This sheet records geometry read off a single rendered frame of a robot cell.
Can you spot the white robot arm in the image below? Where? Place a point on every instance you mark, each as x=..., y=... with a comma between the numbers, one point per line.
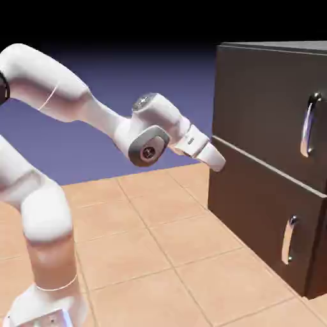
x=63, y=92

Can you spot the large dark cabinet door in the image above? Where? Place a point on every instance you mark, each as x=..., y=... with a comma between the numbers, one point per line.
x=258, y=102

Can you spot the dark wood cabinet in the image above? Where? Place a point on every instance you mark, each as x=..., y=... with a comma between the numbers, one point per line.
x=255, y=204

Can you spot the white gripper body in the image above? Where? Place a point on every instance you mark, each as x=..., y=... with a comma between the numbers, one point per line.
x=213, y=156

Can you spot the small dark cabinet door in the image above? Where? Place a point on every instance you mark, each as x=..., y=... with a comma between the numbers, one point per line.
x=253, y=212

